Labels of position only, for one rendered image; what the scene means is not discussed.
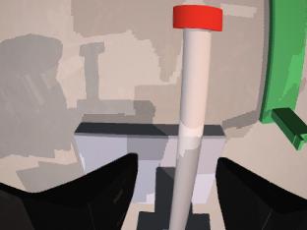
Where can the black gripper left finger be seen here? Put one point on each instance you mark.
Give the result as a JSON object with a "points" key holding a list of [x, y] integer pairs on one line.
{"points": [[96, 201]]}

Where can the grey pin with red cap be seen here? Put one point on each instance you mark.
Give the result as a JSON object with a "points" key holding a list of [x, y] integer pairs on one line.
{"points": [[198, 23]]}

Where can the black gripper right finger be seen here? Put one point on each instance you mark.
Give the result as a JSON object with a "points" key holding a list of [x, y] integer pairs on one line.
{"points": [[249, 202]]}

